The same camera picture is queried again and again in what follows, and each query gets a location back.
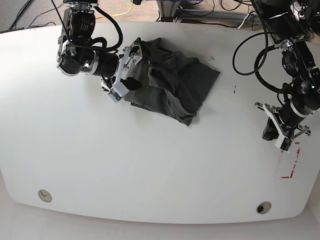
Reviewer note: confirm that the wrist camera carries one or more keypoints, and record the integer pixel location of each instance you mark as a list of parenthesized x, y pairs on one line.
[(117, 92), (284, 143)]

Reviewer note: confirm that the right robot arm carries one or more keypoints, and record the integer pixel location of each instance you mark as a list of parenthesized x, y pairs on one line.
[(79, 52)]

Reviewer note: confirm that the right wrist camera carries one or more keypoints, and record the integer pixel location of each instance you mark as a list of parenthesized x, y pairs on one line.
[(117, 92)]

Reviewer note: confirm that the table grommet hole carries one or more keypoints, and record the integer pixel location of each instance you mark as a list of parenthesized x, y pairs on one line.
[(263, 207), (45, 196)]

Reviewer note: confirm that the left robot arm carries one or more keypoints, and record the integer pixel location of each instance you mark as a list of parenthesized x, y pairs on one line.
[(302, 95)]

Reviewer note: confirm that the aluminium frame stand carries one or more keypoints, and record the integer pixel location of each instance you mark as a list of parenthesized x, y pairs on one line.
[(175, 10)]

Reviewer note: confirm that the red tape rectangle marking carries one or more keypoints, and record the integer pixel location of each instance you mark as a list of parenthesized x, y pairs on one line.
[(288, 162)]

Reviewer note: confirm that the right table grommet hole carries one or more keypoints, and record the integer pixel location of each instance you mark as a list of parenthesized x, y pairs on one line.
[(263, 207)]

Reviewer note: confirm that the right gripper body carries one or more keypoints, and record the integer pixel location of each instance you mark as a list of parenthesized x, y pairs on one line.
[(132, 55)]

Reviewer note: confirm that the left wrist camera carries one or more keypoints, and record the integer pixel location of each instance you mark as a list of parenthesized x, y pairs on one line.
[(284, 143)]

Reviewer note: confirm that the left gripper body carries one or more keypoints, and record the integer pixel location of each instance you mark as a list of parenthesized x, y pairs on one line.
[(289, 117)]

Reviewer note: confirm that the dark grey t-shirt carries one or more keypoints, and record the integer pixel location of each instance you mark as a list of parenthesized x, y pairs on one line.
[(173, 84)]

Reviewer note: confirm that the left table grommet hole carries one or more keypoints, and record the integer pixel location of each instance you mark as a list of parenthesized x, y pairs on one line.
[(45, 196)]

